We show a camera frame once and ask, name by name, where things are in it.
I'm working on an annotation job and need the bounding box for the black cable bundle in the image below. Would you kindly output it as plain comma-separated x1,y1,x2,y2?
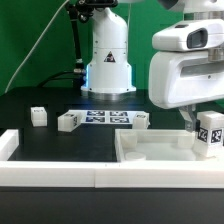
38,0,94,88

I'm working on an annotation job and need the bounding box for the grey cable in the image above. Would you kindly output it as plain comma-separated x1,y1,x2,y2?
4,0,71,94

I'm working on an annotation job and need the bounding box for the white left fence block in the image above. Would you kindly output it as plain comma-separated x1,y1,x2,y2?
0,129,19,161

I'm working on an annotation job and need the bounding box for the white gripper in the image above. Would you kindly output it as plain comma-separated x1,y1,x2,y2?
148,51,224,132

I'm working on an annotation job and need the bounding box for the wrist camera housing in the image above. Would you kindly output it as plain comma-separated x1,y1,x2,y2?
152,19,224,52

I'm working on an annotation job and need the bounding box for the white front fence wall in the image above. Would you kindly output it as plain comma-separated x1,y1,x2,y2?
0,161,224,189

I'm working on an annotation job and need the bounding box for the blue april tag sheet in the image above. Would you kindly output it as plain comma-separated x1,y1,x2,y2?
69,110,147,124

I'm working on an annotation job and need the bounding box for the white square tabletop part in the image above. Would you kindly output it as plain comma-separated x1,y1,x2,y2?
115,129,224,162

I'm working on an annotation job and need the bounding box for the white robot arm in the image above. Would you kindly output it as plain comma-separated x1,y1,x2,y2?
82,0,224,132

